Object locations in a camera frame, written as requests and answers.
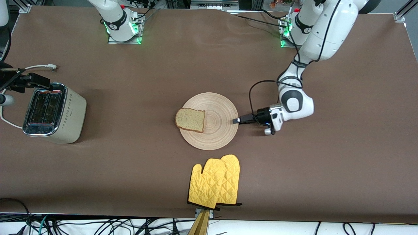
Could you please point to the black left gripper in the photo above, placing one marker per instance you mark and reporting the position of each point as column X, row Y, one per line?
column 260, row 117

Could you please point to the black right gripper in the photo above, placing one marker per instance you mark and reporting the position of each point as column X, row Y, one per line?
column 7, row 78

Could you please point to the round wooden plate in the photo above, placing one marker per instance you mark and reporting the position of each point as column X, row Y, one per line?
column 218, row 130

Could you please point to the slice of brown bread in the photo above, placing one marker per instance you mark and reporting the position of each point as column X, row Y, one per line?
column 191, row 120

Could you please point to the cream and chrome toaster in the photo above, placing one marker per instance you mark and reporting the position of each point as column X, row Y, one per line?
column 70, row 114

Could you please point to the yellow quilted oven mitt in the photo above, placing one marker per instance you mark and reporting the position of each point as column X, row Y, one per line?
column 232, row 176
column 205, row 186

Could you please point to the grey metal box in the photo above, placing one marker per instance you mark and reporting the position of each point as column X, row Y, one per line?
column 214, row 5

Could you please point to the brown table cover mat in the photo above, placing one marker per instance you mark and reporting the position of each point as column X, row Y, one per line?
column 130, row 179

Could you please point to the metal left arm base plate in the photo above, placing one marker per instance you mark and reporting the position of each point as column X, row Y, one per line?
column 284, row 46

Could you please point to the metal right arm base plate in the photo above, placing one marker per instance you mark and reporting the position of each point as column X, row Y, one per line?
column 112, row 40

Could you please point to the small metal clamp bracket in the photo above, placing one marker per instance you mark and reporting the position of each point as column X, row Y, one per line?
column 211, row 213

